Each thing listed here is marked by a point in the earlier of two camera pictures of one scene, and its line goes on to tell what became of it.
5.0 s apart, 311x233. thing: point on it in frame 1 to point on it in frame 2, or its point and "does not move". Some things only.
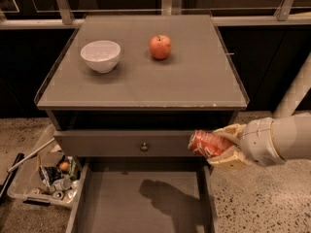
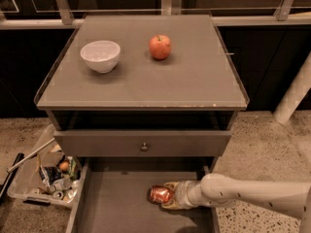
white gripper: [258, 141] to [181, 194]
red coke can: [206, 144] to [159, 194]
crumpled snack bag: [50, 174] does not move
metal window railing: [170, 5] does not move
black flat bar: [4, 186] does not move
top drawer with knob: [122, 144] does not move
